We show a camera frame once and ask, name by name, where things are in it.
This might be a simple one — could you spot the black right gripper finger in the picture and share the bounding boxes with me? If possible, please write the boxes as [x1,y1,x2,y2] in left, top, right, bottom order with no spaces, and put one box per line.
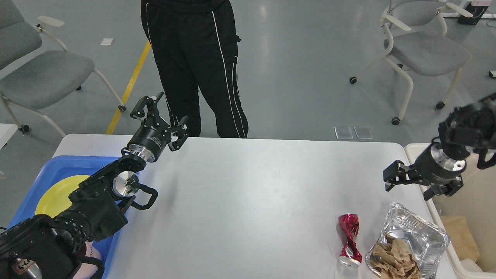
[383,160,420,192]
[423,176,464,201]

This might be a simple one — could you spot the brown paper bag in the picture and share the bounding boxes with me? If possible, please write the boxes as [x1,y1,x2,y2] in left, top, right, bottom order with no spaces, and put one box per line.
[441,215,480,262]

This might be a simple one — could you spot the grey chair right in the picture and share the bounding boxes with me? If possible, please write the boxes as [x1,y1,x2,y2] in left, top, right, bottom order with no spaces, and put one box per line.
[349,0,473,125]

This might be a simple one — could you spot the clear floor plate left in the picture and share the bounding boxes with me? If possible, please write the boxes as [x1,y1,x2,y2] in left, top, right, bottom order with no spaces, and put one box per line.
[334,126,354,140]

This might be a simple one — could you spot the pink mug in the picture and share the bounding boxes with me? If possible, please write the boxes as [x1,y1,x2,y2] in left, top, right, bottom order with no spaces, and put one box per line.
[72,241,105,279]

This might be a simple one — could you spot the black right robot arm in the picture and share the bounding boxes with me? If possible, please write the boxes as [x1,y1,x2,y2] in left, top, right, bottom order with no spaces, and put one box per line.
[383,93,496,201]

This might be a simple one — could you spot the white paper cup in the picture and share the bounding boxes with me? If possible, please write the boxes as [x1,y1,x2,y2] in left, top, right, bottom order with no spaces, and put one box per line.
[460,258,484,272]

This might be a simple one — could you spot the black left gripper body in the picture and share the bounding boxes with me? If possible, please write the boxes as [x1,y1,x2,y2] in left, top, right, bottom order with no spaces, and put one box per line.
[127,124,172,162]

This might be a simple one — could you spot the crushed red can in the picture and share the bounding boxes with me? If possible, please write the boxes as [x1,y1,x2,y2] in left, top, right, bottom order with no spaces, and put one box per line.
[337,213,362,268]

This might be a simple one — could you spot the grey chair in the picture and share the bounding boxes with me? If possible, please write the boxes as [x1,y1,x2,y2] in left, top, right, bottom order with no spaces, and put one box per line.
[349,0,473,125]
[0,0,126,136]

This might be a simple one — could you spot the person in striped black pants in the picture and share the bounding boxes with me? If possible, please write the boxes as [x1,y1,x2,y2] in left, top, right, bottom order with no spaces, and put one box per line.
[140,0,249,138]

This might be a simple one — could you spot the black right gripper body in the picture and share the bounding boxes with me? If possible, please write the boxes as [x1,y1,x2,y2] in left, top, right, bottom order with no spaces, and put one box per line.
[411,143,467,186]

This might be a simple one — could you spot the foil tray with paper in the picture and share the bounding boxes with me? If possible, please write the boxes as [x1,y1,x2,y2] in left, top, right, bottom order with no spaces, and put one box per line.
[365,203,451,279]

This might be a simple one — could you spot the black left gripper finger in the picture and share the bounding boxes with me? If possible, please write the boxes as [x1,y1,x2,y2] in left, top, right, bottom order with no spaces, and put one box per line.
[130,92,169,130]
[167,116,189,152]

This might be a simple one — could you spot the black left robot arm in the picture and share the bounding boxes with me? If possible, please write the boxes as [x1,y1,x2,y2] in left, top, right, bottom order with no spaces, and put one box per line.
[0,92,188,279]

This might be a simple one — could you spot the clear floor plate right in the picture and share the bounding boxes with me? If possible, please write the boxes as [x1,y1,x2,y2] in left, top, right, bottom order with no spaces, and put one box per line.
[354,126,374,140]

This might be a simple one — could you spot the blue plastic tray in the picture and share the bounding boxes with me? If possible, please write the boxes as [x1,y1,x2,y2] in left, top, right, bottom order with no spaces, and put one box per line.
[7,155,121,279]

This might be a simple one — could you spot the grey chair left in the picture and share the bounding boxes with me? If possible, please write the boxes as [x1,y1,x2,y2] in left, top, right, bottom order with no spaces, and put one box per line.
[0,0,126,136]

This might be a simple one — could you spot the beige plastic bin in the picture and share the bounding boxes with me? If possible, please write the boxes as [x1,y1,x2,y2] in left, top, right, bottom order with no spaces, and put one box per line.
[427,154,496,279]

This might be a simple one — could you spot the yellow plastic plate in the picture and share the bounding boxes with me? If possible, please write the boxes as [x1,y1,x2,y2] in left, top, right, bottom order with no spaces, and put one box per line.
[35,175,89,218]

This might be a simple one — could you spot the clear floor plate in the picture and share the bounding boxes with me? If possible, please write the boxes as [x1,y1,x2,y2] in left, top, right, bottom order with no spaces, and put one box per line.
[334,126,354,140]
[354,126,374,140]

